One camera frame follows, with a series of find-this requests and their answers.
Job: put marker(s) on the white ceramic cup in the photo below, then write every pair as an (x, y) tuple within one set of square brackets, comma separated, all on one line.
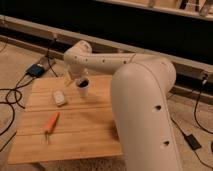
[(82, 86)]

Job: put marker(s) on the white eraser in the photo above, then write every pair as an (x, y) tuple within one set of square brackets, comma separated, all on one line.
[(59, 98)]

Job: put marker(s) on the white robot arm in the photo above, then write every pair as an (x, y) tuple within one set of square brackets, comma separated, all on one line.
[(139, 85)]

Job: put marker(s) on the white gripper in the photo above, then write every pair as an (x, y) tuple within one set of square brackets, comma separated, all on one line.
[(77, 71)]

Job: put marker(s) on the wooden board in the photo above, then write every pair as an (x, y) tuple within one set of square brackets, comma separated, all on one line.
[(84, 129)]

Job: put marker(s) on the black power adapter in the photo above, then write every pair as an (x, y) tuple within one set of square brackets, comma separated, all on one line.
[(192, 142)]

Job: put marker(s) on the blue electronic box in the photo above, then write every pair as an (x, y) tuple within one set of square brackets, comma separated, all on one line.
[(35, 71)]

